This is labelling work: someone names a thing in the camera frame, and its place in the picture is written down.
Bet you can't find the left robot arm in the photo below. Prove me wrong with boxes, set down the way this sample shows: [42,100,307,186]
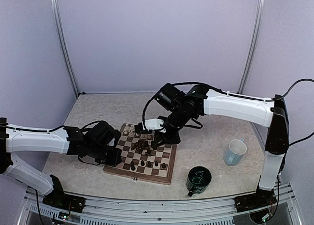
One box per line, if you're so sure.
[0,117,122,208]

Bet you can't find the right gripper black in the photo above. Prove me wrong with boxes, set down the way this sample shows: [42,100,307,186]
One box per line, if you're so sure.
[153,105,194,147]

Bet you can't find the white rook corner piece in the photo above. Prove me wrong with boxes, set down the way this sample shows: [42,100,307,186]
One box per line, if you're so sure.
[124,124,129,134]

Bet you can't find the light blue mug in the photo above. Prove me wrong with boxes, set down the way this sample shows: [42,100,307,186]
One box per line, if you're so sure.
[223,139,247,166]

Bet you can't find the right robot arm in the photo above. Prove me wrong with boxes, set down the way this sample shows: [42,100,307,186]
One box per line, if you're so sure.
[142,82,289,207]

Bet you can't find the aluminium post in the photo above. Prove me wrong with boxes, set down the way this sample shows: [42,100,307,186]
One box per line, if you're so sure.
[237,0,265,94]
[50,0,80,99]

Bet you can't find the wooden chessboard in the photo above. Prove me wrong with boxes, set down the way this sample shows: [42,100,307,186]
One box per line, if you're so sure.
[104,123,177,185]

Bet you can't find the dark pawn standing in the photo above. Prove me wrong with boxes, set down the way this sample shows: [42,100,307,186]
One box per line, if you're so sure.
[130,161,136,171]

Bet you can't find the dark pieces pile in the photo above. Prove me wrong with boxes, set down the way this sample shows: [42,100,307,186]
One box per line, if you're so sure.
[131,139,151,156]

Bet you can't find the dark green mug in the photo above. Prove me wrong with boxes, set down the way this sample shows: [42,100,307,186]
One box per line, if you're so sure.
[186,166,212,197]

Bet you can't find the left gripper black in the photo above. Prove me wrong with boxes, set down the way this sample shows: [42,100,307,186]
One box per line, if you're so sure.
[87,143,122,166]

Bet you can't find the right aluminium post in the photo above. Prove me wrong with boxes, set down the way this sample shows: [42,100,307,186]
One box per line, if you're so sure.
[237,0,265,94]

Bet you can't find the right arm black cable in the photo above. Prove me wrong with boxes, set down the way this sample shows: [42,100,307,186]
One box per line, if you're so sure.
[272,78,314,147]

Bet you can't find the aluminium front rail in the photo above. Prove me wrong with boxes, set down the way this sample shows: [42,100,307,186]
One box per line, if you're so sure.
[17,183,302,225]

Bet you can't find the left aluminium post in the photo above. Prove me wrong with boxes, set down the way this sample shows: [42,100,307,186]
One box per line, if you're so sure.
[50,0,80,99]

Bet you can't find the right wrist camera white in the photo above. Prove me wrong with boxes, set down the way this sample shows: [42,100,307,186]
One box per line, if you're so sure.
[135,118,164,133]

